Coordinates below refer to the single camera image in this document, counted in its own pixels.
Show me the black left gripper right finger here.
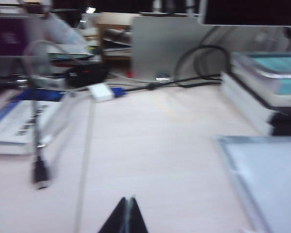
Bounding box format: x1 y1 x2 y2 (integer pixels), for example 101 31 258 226
128 197 149 233

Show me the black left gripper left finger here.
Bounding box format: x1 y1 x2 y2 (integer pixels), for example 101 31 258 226
97 197 127 233

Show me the transparent file bag blue zipper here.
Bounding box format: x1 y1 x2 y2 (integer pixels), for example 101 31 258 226
212 134 291 233

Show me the blue VGA connector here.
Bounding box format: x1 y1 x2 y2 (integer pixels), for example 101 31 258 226
110 87 126 98

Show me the white adapter box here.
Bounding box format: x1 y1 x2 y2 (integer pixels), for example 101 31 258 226
88 83 113 103

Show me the white book blue cover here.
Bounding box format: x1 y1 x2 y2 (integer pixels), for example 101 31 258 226
0 98 65 156

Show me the black small box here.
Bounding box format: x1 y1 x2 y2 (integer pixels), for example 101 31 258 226
67 63 109 87

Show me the thick white book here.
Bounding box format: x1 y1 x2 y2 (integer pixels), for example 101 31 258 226
219 71 278 136

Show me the silver monitor stand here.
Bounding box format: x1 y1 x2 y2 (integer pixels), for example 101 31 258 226
130 15 215 83

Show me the wooden shelf rack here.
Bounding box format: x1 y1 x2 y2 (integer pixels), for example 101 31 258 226
94 23 133 62

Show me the dark purple box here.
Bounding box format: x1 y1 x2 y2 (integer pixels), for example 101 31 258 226
0 16 30 57

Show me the silver-framed computer monitor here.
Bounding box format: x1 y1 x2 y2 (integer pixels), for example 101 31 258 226
198 0 291 27

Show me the black USB cable plug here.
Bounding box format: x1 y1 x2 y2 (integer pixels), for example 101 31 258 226
30 97 51 190

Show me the black looped cable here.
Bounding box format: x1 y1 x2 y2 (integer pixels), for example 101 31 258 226
125 45 233 92

